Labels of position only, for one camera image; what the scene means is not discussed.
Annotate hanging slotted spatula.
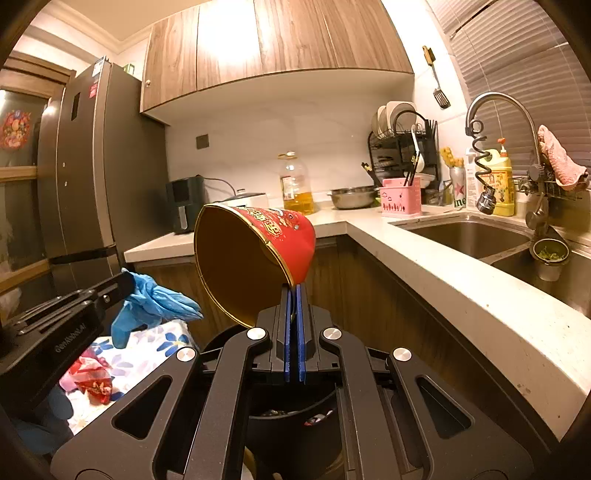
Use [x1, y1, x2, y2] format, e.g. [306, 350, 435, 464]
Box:
[422, 45, 451, 110]

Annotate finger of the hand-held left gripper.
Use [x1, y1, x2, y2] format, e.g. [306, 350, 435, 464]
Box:
[9, 271, 137, 333]

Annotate white bottle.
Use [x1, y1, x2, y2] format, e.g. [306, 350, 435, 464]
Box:
[465, 148, 481, 208]

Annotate blue floral cloth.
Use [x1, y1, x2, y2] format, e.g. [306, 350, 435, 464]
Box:
[58, 318, 199, 435]

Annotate black coiled sprayer hose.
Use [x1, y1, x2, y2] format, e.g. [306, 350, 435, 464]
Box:
[466, 121, 498, 215]

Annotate blue glove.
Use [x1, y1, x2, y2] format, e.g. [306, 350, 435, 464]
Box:
[111, 272, 204, 349]

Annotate cooking oil bottle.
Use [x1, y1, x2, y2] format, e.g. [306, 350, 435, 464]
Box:
[278, 152, 315, 215]

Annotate steel faucet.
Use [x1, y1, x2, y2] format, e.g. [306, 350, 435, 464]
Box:
[465, 92, 552, 232]

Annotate person's left hand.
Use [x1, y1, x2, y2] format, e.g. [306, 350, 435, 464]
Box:
[14, 385, 75, 455]

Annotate colourful round door sticker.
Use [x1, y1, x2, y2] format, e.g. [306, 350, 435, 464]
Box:
[0, 110, 32, 151]

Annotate steel pot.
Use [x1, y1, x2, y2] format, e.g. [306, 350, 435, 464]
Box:
[328, 185, 380, 210]

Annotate wooden wall cabinets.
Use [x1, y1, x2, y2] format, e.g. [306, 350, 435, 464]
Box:
[141, 0, 415, 125]

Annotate beer can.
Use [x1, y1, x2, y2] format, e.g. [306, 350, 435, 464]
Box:
[450, 166, 468, 210]

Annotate large white plate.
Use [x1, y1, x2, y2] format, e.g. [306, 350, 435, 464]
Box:
[386, 100, 419, 131]

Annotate red clear plastic wrapper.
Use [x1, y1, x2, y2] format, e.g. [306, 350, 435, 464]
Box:
[69, 355, 114, 406]

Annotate yellow detergent bottle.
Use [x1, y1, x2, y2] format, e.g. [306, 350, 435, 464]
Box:
[482, 138, 515, 217]

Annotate pink rag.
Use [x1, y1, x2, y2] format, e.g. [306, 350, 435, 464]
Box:
[537, 124, 591, 190]

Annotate white spoon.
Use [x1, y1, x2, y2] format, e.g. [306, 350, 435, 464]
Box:
[411, 124, 424, 174]

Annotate black trash bin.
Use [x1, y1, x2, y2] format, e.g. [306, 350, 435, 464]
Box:
[203, 323, 352, 480]

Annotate black power cable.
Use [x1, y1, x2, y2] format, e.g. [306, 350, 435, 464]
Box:
[203, 178, 238, 195]

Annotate pink utensil holder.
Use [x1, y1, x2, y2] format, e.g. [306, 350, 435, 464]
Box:
[379, 178, 422, 219]

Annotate black air fryer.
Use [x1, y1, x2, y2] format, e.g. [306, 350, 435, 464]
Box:
[165, 175, 206, 235]

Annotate steel sink strainer cup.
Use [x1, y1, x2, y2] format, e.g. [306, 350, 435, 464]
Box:
[531, 235, 571, 282]

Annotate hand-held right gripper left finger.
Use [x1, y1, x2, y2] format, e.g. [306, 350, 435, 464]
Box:
[51, 284, 297, 480]

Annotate wooden glass door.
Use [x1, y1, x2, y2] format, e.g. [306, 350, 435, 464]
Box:
[0, 51, 77, 296]

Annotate dark grey refrigerator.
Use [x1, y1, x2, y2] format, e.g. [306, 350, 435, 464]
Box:
[37, 58, 169, 291]

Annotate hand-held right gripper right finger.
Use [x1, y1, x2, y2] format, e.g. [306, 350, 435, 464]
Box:
[298, 284, 536, 480]

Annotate white electric cooker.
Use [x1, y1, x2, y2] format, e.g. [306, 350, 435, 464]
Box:
[217, 190, 269, 210]

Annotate steel sink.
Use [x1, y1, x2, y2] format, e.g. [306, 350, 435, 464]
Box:
[392, 215, 591, 319]

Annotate black dish rack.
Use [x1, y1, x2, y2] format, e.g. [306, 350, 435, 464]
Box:
[368, 111, 439, 190]

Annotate window blinds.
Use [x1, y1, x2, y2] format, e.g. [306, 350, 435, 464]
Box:
[425, 0, 591, 181]

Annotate kitchen counter with cabinets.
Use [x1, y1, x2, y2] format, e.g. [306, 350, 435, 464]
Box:
[124, 205, 591, 457]

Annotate red noodle cup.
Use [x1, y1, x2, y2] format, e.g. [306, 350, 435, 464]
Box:
[194, 203, 317, 328]

